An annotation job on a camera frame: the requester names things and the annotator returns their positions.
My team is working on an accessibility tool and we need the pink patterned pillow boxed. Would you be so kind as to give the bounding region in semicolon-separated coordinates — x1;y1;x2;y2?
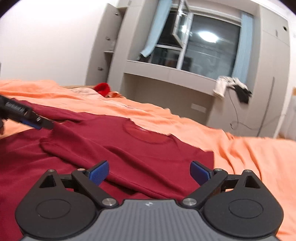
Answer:
70;87;126;100

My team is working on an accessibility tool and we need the bright red garment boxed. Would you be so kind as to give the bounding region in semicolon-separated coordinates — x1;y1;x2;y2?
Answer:
93;82;111;97

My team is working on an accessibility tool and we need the left light blue curtain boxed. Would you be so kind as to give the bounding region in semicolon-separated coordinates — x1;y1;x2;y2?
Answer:
140;0;172;58

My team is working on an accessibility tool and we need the grey window desk unit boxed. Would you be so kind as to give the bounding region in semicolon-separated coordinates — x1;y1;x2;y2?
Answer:
108;1;292;138

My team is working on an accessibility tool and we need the black cloth on sill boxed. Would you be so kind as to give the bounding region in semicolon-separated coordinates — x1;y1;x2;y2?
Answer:
234;85;252;104

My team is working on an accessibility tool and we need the light blue curtain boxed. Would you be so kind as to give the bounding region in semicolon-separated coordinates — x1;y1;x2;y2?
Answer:
232;11;254;84
140;0;172;58

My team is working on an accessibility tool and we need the black charging cable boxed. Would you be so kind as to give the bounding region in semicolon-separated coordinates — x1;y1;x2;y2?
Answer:
227;77;282;138

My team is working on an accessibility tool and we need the right light blue curtain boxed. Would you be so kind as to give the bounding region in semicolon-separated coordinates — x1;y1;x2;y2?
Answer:
232;11;254;84

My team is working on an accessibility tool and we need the window with white frame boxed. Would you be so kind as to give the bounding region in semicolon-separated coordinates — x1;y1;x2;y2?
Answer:
137;1;241;79

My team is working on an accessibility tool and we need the white wall socket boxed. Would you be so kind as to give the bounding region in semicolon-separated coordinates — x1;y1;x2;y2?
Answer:
191;103;207;113

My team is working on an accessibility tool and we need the orange bed duvet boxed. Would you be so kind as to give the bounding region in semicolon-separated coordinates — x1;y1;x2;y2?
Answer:
1;80;295;240

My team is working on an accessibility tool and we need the white cloth on sill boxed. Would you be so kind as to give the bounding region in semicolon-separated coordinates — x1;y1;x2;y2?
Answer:
213;76;248;98

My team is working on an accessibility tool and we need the dark red shirt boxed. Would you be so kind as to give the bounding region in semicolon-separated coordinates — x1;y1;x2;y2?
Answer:
1;104;214;240

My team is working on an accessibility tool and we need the grey open wardrobe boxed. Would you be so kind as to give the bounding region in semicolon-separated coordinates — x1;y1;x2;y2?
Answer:
85;4;123;85

